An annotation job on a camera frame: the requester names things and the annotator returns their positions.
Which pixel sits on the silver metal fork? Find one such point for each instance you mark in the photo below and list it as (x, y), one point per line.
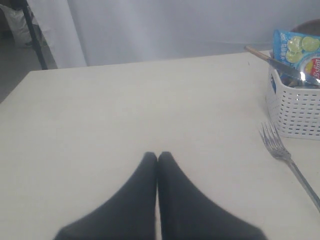
(274, 145)

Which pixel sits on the brown wooden chopstick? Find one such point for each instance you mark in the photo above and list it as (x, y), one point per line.
(257, 53)

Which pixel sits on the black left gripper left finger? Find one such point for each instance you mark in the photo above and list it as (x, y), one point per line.
(128, 215)

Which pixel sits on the white plastic woven basket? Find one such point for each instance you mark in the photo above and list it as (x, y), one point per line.
(295, 112)

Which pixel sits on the white backdrop curtain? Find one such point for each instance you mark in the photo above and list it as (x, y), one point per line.
(83, 33)

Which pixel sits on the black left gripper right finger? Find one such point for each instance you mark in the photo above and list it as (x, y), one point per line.
(187, 214)

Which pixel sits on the silver table knife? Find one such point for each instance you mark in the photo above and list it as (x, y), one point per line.
(294, 73)

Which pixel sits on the blue chips bag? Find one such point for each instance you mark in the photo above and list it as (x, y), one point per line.
(298, 50)

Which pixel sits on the black metal frame post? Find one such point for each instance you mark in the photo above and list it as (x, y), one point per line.
(35, 43)

